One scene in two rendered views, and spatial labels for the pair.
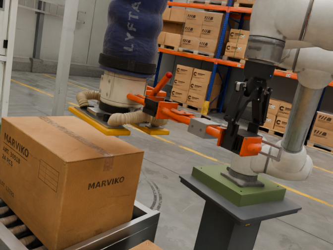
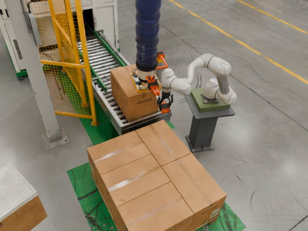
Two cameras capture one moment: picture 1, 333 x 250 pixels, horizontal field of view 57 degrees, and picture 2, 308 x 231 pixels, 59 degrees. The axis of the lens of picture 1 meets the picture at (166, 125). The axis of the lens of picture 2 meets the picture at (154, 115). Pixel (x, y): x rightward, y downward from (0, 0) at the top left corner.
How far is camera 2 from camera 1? 2.02 m
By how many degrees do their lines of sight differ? 36
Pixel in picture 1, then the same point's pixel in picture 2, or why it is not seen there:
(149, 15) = (149, 52)
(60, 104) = not seen: hidden behind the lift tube
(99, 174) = (140, 99)
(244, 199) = (202, 109)
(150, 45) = (151, 61)
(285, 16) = (165, 84)
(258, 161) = (212, 94)
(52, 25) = not seen: outside the picture
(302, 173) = (228, 102)
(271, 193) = (219, 107)
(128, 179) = (154, 98)
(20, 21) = not seen: outside the picture
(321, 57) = (215, 68)
